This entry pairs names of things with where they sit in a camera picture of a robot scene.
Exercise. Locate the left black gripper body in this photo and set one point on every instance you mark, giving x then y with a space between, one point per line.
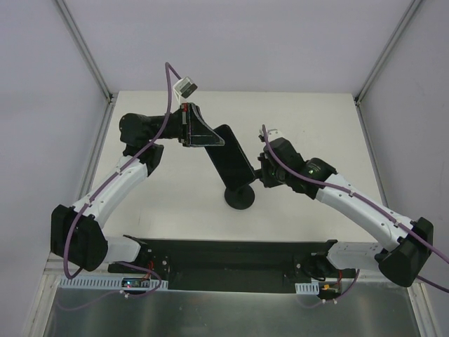
186 125

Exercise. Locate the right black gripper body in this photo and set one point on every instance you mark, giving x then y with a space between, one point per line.
266 172

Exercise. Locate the black phone stand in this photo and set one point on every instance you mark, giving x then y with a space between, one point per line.
244 197

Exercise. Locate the black smartphone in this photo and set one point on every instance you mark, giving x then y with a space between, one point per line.
230 161

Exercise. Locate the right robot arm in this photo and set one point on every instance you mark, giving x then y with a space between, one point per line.
402 245

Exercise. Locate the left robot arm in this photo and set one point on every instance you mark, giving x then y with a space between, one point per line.
77 230

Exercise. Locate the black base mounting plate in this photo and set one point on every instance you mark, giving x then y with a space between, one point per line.
251 267

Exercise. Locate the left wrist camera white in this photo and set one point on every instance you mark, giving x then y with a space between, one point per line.
183 88

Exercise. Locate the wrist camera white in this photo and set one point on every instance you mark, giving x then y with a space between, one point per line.
270 135
183 88

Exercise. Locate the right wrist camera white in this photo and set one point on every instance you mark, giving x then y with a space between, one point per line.
270 135

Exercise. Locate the right white cable duct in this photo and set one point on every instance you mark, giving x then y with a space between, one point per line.
312 288

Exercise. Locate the white cable duct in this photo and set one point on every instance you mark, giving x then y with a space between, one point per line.
113 283
312 288

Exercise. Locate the left aluminium frame post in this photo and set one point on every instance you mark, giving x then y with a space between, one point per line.
82 47

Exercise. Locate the aluminium frame post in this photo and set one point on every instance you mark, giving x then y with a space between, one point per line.
394 39
82 47

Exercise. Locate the left white cable duct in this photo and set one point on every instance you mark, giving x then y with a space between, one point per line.
113 283

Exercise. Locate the right aluminium frame post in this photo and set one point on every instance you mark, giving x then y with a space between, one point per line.
394 39

